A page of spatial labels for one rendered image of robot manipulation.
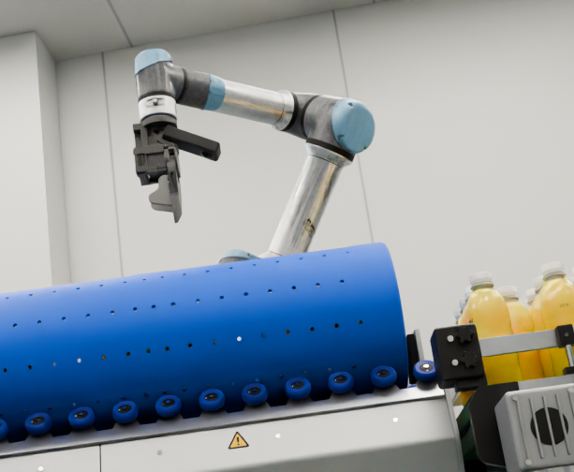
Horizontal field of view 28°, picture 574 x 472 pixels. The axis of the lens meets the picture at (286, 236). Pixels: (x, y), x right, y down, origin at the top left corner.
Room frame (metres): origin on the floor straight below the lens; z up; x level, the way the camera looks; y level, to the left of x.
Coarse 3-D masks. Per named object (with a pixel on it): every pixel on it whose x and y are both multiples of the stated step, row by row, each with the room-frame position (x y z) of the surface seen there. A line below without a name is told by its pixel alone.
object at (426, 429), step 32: (320, 416) 1.92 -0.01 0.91; (352, 416) 1.91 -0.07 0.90; (384, 416) 1.91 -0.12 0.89; (416, 416) 1.91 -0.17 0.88; (448, 416) 1.91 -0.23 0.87; (96, 448) 1.90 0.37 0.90; (128, 448) 1.90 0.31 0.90; (160, 448) 1.90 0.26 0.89; (192, 448) 1.90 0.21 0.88; (224, 448) 1.90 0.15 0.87; (256, 448) 1.90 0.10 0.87; (288, 448) 1.90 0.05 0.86; (320, 448) 1.90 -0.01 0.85; (352, 448) 1.90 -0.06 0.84; (384, 448) 1.90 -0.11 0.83; (416, 448) 1.90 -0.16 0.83; (448, 448) 1.90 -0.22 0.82
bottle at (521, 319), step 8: (504, 296) 2.01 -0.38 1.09; (512, 296) 2.00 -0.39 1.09; (512, 304) 2.00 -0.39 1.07; (520, 304) 2.00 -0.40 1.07; (512, 312) 1.99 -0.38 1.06; (520, 312) 1.99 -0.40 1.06; (528, 312) 2.01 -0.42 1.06; (512, 320) 1.99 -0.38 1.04; (520, 320) 1.99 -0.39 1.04; (528, 320) 2.00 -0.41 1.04; (512, 328) 1.99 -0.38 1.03; (520, 328) 1.99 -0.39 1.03; (528, 328) 1.99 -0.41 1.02; (520, 352) 1.99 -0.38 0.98; (528, 352) 1.99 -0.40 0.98; (536, 352) 2.00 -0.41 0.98; (520, 360) 1.99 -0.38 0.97; (528, 360) 1.99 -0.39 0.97; (536, 360) 1.99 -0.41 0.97; (528, 368) 1.99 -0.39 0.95; (536, 368) 1.99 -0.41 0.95; (528, 376) 1.99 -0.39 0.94; (536, 376) 1.99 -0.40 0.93
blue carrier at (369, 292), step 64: (320, 256) 1.94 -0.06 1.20; (384, 256) 1.92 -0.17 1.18; (0, 320) 1.89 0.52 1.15; (64, 320) 1.88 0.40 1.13; (128, 320) 1.88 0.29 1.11; (192, 320) 1.89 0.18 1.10; (256, 320) 1.89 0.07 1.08; (320, 320) 1.89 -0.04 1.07; (384, 320) 1.90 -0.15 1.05; (0, 384) 1.89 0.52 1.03; (64, 384) 1.90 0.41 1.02; (128, 384) 1.91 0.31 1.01; (192, 384) 1.92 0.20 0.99; (320, 384) 1.96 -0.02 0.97
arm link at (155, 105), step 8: (152, 96) 1.98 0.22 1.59; (160, 96) 1.99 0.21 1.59; (168, 96) 1.99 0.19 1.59; (144, 104) 1.99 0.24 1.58; (152, 104) 1.99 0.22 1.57; (160, 104) 1.99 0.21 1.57; (168, 104) 1.99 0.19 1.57; (144, 112) 1.99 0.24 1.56; (152, 112) 1.98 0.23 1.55; (160, 112) 1.99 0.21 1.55; (168, 112) 1.99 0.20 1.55; (176, 112) 2.02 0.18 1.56; (176, 120) 2.03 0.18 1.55
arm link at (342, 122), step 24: (336, 96) 2.32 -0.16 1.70; (312, 120) 2.32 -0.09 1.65; (336, 120) 2.26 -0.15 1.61; (360, 120) 2.29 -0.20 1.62; (312, 144) 2.31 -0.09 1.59; (336, 144) 2.30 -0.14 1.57; (360, 144) 2.31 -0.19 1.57; (312, 168) 2.33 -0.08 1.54; (336, 168) 2.34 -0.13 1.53; (312, 192) 2.34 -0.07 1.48; (288, 216) 2.36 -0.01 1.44; (312, 216) 2.36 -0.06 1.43; (288, 240) 2.37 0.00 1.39; (312, 240) 2.40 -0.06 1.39
